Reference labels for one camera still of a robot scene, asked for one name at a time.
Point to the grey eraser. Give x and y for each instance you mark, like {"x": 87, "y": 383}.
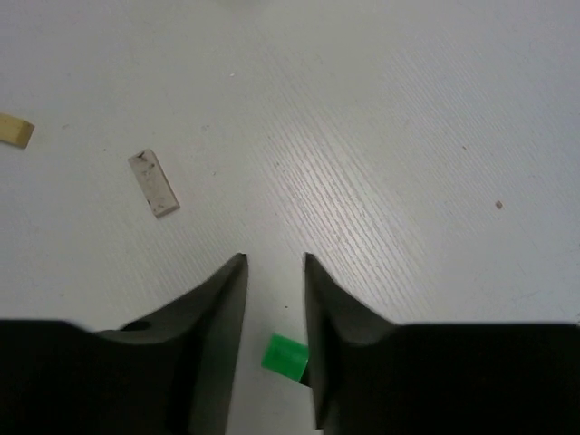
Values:
{"x": 153, "y": 183}

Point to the tan small eraser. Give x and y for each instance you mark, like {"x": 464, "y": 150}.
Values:
{"x": 15, "y": 131}

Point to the green highlighter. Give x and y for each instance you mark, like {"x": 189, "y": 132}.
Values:
{"x": 288, "y": 358}

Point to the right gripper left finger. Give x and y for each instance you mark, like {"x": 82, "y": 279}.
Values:
{"x": 168, "y": 372}

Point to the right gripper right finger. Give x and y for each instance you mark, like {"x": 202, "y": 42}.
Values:
{"x": 369, "y": 375}

